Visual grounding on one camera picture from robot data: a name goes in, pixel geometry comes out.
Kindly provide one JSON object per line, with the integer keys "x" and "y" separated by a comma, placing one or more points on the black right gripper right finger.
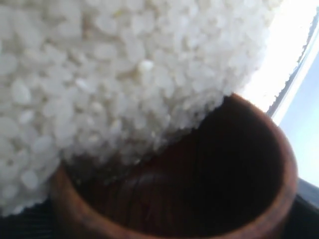
{"x": 306, "y": 218}

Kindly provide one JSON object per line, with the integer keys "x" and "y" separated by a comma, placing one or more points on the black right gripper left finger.
{"x": 33, "y": 223}

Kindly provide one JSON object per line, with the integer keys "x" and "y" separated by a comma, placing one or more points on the brown wooden cup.
{"x": 235, "y": 177}

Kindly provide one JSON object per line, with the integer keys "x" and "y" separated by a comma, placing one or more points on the rice on steel plate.
{"x": 114, "y": 79}

